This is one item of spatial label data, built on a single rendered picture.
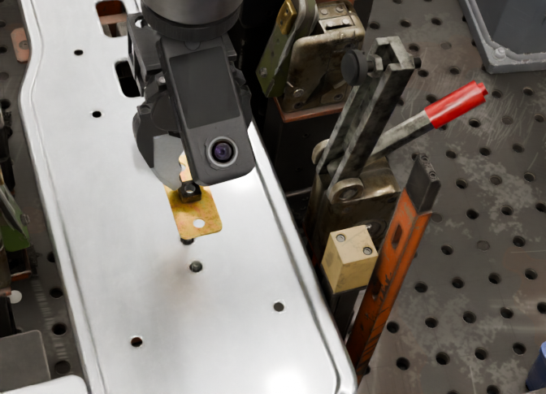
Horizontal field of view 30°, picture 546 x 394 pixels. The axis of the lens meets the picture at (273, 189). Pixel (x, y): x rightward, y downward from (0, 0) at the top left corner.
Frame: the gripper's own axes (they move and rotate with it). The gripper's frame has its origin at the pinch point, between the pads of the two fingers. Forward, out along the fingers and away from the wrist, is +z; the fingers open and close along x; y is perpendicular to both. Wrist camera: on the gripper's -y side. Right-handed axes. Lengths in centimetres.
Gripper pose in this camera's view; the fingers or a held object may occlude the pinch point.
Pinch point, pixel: (189, 183)
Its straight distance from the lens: 87.0
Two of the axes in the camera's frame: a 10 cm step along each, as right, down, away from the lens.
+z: -1.0, 5.8, 8.1
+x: -9.4, 2.0, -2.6
